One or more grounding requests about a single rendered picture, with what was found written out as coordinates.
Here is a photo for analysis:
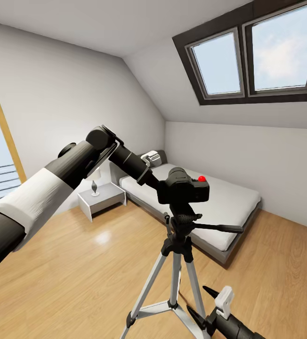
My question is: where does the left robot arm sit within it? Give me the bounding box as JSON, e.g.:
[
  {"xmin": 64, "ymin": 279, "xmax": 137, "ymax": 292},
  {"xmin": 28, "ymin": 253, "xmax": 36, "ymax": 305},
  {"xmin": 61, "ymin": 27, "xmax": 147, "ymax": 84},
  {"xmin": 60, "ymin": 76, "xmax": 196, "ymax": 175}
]
[{"xmin": 0, "ymin": 124, "xmax": 168, "ymax": 263}]

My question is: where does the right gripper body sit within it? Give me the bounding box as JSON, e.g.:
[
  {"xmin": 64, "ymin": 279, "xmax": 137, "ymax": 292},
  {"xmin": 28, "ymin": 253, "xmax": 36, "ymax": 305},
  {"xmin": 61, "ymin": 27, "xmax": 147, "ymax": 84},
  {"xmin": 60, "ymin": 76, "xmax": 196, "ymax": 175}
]
[{"xmin": 206, "ymin": 307, "xmax": 243, "ymax": 339}]

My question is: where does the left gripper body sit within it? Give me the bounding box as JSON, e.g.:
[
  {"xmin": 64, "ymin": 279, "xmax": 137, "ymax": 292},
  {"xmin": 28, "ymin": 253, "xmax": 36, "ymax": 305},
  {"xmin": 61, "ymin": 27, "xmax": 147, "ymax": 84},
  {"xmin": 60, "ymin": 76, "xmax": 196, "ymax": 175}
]
[{"xmin": 120, "ymin": 152, "xmax": 153, "ymax": 186}]

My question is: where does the digital camera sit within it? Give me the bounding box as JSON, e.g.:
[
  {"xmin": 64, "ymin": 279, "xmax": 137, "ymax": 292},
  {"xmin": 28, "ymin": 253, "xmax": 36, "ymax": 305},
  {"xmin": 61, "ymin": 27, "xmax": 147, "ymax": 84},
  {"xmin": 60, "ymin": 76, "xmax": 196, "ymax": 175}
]
[{"xmin": 157, "ymin": 167, "xmax": 210, "ymax": 204}]

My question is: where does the camera tripod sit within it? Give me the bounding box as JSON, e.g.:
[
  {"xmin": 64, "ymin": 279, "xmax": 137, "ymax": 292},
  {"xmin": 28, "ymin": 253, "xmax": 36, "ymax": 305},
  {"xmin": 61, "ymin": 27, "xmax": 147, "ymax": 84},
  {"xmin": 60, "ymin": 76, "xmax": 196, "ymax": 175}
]
[{"xmin": 119, "ymin": 203, "xmax": 244, "ymax": 339}]

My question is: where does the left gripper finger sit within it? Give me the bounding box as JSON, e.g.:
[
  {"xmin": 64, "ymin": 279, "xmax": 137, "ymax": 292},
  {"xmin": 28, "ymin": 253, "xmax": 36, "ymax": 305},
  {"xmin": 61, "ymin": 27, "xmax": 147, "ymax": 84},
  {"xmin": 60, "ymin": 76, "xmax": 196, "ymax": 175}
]
[{"xmin": 145, "ymin": 175, "xmax": 168, "ymax": 194}]

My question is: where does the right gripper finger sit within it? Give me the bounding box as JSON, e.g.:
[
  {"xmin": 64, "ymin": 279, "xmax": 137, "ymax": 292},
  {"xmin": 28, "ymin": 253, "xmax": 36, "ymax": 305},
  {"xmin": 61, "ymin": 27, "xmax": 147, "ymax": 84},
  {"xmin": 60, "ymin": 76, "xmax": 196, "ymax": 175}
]
[
  {"xmin": 202, "ymin": 286, "xmax": 219, "ymax": 300},
  {"xmin": 187, "ymin": 305, "xmax": 208, "ymax": 331}
]

